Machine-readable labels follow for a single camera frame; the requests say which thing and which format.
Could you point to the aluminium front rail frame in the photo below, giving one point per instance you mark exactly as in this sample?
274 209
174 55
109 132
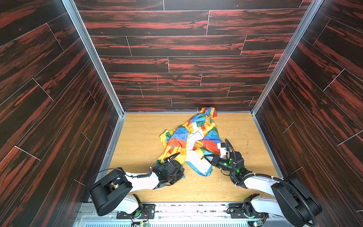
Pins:
181 214

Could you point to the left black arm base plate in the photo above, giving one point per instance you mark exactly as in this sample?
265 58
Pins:
146 211

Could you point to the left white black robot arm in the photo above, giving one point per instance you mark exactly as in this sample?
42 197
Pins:
115 191

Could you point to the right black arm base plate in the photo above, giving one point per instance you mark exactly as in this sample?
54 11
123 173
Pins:
243 210

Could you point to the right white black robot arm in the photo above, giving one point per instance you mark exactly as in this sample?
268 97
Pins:
289 198

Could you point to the multicoloured patchwork jacket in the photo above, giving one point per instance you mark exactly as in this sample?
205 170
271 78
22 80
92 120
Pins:
193 140

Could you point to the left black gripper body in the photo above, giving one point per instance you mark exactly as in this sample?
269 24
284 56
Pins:
176 167

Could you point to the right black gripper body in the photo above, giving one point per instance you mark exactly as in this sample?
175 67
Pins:
214 160

